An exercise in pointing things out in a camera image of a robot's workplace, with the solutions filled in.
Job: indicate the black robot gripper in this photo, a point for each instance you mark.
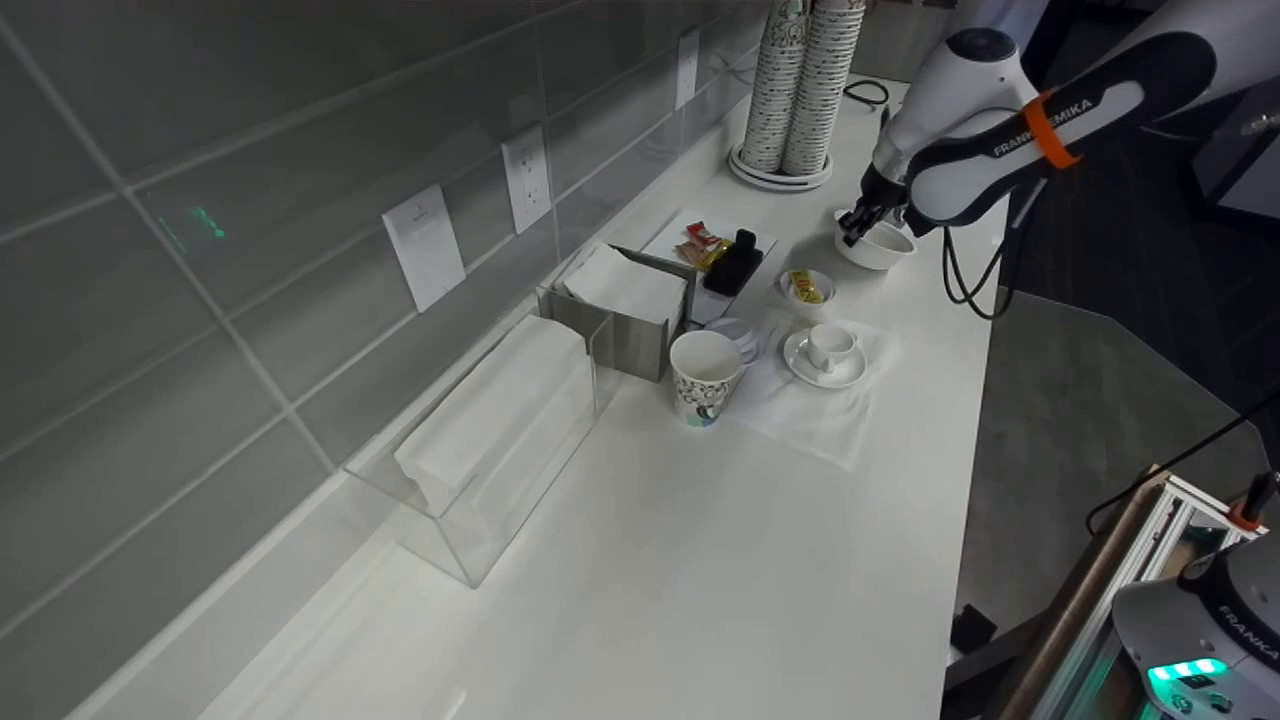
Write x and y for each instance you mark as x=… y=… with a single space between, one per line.
x=884 y=191

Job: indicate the white paper towel stack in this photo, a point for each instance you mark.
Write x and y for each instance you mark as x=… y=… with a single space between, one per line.
x=493 y=415

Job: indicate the wooden frame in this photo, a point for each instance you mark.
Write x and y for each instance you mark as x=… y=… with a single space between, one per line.
x=1085 y=584

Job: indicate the clear acrylic towel holder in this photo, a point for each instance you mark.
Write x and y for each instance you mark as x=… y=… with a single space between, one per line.
x=464 y=520

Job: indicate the white wall outlet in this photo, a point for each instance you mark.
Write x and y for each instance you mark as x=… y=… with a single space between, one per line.
x=524 y=180
x=427 y=247

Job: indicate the white round tray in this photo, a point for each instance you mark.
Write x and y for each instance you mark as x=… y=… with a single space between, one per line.
x=765 y=177

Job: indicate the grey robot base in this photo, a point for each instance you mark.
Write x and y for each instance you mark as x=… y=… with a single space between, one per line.
x=1200 y=641

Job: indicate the black plastic gadget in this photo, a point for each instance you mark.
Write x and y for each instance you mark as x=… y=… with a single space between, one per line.
x=732 y=265

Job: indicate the white espresso cup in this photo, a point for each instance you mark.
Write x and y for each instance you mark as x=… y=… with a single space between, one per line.
x=829 y=345

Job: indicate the grey cabinet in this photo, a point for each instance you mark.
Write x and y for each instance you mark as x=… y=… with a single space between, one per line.
x=1245 y=167

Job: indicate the small dish with yellow food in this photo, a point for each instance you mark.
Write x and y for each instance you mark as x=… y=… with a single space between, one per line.
x=807 y=286

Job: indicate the tall paper cup stack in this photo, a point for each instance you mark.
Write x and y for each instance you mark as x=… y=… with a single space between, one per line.
x=827 y=83

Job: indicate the white rectangular tray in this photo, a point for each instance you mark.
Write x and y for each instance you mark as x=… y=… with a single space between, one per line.
x=674 y=235

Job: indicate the patterned paper cup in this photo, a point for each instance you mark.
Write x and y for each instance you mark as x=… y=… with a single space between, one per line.
x=704 y=382

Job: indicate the white plastic bowl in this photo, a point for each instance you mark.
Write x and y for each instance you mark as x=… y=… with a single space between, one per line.
x=884 y=253

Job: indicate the grey napkin dispenser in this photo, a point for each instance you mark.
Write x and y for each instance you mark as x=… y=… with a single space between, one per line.
x=613 y=314

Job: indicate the small white packet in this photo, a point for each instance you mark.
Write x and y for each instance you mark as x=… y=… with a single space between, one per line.
x=751 y=342

